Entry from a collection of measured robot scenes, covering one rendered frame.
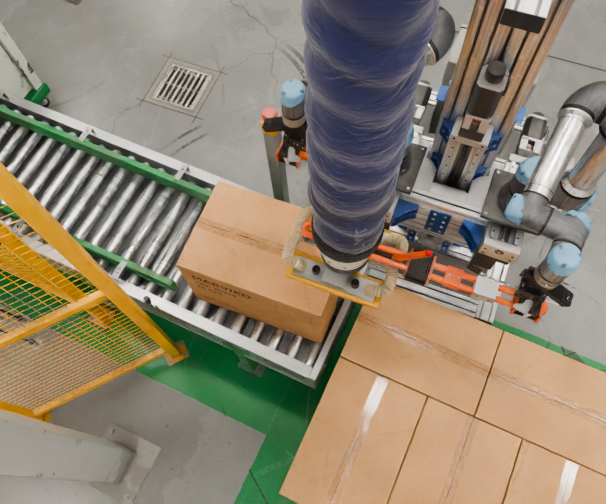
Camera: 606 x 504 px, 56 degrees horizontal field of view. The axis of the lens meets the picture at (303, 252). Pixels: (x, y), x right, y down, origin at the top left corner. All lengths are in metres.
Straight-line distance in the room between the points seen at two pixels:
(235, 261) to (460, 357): 1.04
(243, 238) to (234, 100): 1.73
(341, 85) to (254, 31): 3.15
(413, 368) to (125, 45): 2.94
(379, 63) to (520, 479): 1.89
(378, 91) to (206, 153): 2.61
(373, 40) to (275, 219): 1.38
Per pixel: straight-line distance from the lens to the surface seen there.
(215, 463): 3.02
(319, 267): 1.93
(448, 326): 2.57
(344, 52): 1.00
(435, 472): 2.46
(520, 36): 1.89
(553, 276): 1.64
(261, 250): 2.21
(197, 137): 3.70
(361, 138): 1.18
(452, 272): 1.87
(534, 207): 1.65
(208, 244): 2.25
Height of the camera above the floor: 2.96
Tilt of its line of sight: 66 degrees down
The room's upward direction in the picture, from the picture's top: 5 degrees counter-clockwise
